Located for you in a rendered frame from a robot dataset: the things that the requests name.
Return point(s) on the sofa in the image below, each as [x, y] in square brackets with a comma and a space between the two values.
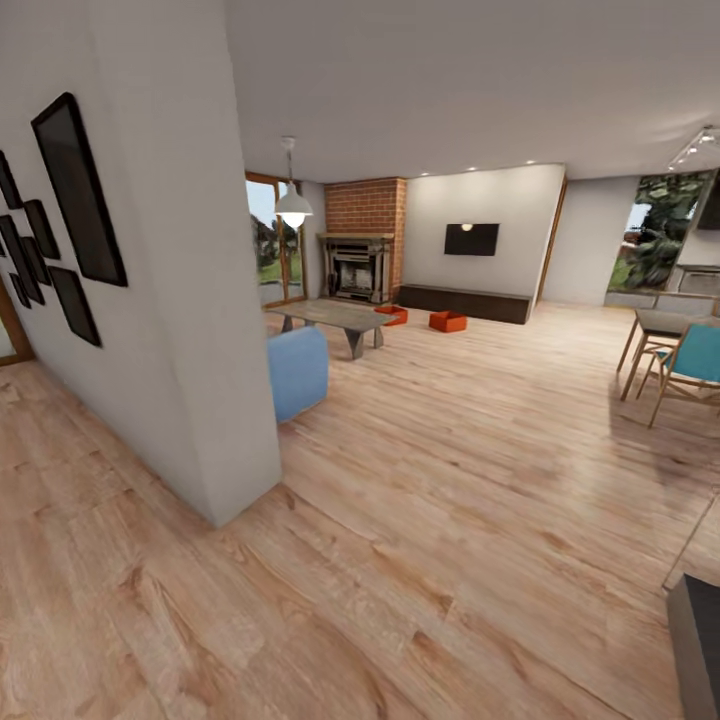
[298, 366]

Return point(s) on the breakfast table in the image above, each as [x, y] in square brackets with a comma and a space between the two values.
[660, 324]

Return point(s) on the coffee table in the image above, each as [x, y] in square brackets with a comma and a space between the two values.
[353, 321]

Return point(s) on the fixed window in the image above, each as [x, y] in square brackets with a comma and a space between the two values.
[665, 207]

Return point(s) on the storage box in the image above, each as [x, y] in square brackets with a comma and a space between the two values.
[394, 310]
[447, 321]

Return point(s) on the wood fireplace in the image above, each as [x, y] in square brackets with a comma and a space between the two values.
[357, 270]

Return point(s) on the room light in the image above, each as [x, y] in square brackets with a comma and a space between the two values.
[292, 202]

